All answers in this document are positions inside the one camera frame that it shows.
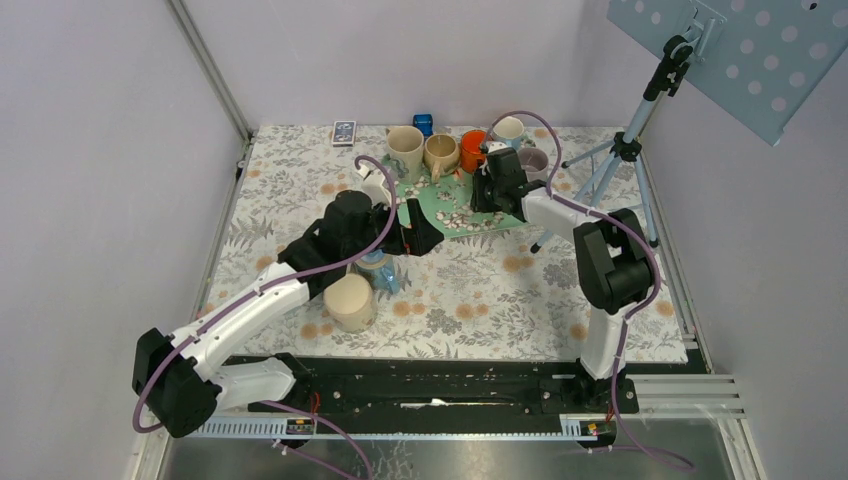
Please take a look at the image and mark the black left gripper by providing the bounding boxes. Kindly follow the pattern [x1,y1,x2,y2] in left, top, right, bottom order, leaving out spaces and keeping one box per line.
[344,197,444,261]

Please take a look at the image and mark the lilac mug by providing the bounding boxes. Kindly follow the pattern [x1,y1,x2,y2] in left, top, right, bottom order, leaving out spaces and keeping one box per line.
[517,147,549,183]

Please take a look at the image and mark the orange mug with black handle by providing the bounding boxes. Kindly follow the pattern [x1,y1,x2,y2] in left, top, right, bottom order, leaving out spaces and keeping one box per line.
[460,129,486,175]

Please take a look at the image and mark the blue butterfly mug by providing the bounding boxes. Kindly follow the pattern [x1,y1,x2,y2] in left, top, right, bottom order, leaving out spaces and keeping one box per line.
[354,249,401,295]

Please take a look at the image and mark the light blue faceted mug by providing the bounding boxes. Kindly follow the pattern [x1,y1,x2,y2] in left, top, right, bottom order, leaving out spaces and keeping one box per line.
[491,116,535,151]

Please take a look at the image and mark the round beige glazed mug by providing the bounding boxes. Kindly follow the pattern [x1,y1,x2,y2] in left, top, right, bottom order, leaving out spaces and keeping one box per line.
[424,134,460,184]

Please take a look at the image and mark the beige seahorse print mug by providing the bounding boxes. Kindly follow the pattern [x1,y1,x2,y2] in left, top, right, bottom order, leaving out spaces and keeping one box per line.
[386,126,425,184]

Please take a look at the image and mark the beige cartoon print mug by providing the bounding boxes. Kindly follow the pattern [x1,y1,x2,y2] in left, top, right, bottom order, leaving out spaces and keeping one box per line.
[323,273,377,332]

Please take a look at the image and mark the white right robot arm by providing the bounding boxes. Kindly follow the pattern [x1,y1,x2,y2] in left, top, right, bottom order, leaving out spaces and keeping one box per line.
[471,142,660,413]

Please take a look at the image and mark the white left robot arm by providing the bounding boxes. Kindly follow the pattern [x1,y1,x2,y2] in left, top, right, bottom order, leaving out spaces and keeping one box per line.
[131,190,444,438]

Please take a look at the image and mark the green floral bird tray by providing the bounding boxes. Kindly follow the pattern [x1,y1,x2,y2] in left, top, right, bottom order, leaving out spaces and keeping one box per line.
[381,154,523,239]

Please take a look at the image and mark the floral tablecloth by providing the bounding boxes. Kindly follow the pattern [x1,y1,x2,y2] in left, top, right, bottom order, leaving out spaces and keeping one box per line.
[190,124,690,364]

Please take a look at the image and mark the blue toy car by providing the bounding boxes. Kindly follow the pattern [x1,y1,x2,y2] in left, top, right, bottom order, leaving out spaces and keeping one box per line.
[412,113,434,138]

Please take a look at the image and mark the playing card box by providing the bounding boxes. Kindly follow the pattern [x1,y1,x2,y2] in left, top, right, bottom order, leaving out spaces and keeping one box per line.
[331,120,357,147]

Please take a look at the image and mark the light blue tripod stand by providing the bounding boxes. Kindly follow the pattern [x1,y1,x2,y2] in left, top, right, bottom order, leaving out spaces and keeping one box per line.
[561,33,700,248]

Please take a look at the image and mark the blue dotted panel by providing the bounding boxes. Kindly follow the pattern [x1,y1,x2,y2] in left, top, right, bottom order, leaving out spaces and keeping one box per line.
[607,0,847,145]

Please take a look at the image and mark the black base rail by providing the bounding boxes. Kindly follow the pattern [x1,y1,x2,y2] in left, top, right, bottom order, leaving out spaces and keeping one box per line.
[276,353,639,421]

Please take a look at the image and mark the white slotted cable duct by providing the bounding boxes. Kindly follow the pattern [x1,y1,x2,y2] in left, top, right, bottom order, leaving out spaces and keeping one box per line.
[190,410,598,442]

